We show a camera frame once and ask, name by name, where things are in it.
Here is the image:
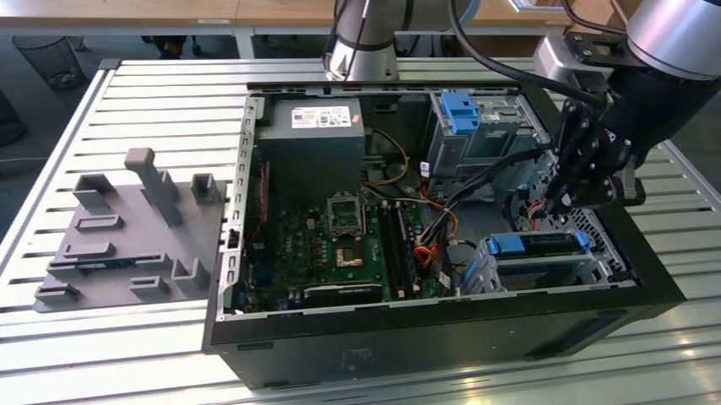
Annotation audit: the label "CPU socket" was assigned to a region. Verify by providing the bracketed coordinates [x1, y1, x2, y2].
[332, 236, 367, 269]

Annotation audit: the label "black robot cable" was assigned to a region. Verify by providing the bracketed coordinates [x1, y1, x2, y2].
[447, 0, 618, 106]

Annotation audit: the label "green RAM stick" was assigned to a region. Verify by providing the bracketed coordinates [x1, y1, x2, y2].
[77, 260, 136, 271]

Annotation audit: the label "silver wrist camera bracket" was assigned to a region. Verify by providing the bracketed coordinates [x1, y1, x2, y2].
[531, 31, 630, 92]

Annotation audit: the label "black wire bundle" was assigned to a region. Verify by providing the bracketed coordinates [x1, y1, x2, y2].
[441, 147, 556, 212]

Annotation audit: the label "black PC case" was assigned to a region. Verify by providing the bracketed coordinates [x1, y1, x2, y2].
[200, 79, 688, 392]

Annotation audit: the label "grey power supply unit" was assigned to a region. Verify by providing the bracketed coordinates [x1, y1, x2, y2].
[256, 99, 367, 199]

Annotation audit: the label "yellow wires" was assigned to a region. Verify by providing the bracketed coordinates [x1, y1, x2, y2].
[359, 128, 409, 186]

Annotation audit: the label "blue plastic drive latch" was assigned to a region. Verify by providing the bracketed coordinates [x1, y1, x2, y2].
[441, 91, 480, 135]

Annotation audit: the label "silver metal drive cage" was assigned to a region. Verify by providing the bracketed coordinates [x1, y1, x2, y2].
[424, 92, 556, 178]

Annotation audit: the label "orange red wire bundle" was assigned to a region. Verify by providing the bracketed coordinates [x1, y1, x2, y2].
[413, 246, 445, 267]

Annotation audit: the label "black mesh wastebasket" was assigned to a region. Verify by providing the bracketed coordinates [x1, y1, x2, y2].
[10, 35, 85, 90]

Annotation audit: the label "grey parts rack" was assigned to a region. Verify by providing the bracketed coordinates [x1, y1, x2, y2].
[31, 147, 234, 314]

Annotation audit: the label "hard disk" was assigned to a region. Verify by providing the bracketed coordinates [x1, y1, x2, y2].
[460, 230, 591, 296]

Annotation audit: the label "wooden desk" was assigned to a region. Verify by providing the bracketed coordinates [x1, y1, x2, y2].
[0, 0, 575, 58]

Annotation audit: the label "metal disk bay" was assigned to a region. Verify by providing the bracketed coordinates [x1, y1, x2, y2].
[465, 231, 618, 296]

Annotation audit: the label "black RAM slot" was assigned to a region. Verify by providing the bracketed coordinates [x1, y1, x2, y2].
[392, 201, 421, 294]
[379, 200, 395, 296]

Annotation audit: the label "black wire with blue tag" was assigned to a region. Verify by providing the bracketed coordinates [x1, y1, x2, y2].
[503, 192, 551, 233]

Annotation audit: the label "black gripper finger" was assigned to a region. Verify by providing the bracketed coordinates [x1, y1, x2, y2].
[544, 99, 602, 217]
[572, 166, 647, 208]

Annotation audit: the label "metal socket cover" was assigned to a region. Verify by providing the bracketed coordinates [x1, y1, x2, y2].
[325, 192, 367, 237]

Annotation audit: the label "multicoloured wire bundle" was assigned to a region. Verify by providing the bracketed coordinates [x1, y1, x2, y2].
[416, 197, 460, 250]

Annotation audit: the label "green motherboard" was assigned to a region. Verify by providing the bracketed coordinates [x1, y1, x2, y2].
[246, 185, 445, 313]

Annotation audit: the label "black graphics card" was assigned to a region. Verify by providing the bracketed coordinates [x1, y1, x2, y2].
[301, 283, 385, 305]

